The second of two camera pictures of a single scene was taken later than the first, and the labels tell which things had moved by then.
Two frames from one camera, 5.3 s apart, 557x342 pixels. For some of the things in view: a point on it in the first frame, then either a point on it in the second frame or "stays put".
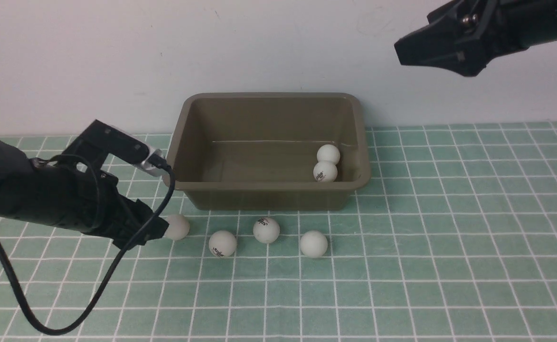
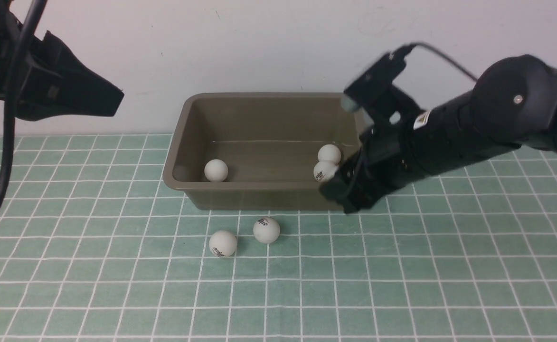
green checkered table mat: [464, 232] stays put
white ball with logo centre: [266, 230] stays put
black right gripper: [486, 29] → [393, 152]
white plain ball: [329, 152] stays put
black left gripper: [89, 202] → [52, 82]
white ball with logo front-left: [222, 243] stays put
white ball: [178, 227] → [216, 170]
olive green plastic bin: [257, 151] stays put
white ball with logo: [325, 172] stays put
